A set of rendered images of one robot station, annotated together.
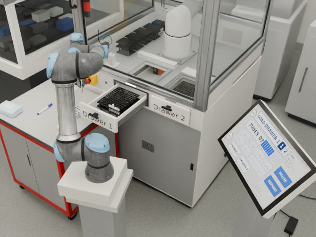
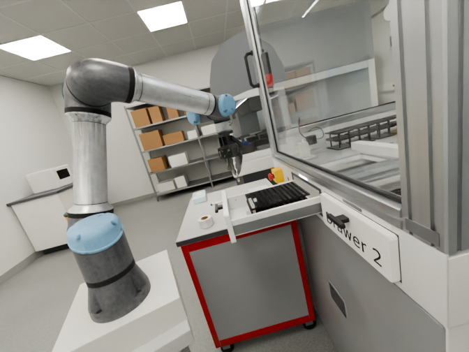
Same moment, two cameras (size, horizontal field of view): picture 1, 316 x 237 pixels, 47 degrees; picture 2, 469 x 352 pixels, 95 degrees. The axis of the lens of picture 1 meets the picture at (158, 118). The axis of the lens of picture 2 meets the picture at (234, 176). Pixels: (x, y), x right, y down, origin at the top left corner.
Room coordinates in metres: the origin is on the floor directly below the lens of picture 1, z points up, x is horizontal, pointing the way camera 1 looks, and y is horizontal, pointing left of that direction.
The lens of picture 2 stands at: (1.37, -0.34, 1.21)
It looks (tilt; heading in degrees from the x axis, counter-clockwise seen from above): 14 degrees down; 56
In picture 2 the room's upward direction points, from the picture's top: 14 degrees counter-clockwise
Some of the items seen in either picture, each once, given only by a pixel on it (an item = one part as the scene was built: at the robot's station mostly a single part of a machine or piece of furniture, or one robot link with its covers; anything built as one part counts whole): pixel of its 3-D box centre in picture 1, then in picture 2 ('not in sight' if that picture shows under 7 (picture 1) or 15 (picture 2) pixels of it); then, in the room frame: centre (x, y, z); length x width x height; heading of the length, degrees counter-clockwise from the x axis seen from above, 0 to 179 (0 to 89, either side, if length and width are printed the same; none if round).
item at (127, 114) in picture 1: (119, 102); (278, 201); (1.96, 0.25, 0.86); 0.40 x 0.26 x 0.06; 147
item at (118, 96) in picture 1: (118, 102); (276, 200); (1.95, 0.26, 0.87); 0.22 x 0.18 x 0.06; 147
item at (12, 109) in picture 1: (9, 108); (199, 196); (1.96, 0.99, 0.78); 0.15 x 0.10 x 0.04; 62
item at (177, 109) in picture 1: (169, 109); (351, 228); (1.88, -0.07, 0.87); 0.29 x 0.02 x 0.11; 57
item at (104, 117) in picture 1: (98, 117); (227, 212); (1.78, 0.37, 0.87); 0.29 x 0.02 x 0.11; 57
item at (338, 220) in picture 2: (167, 107); (340, 219); (1.86, -0.06, 0.91); 0.07 x 0.04 x 0.01; 57
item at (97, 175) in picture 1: (98, 166); (116, 283); (1.35, 0.30, 0.88); 0.15 x 0.15 x 0.10
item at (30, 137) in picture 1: (63, 148); (246, 255); (2.02, 0.70, 0.38); 0.62 x 0.58 x 0.76; 57
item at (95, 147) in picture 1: (96, 148); (100, 243); (1.36, 0.30, 1.00); 0.13 x 0.12 x 0.14; 95
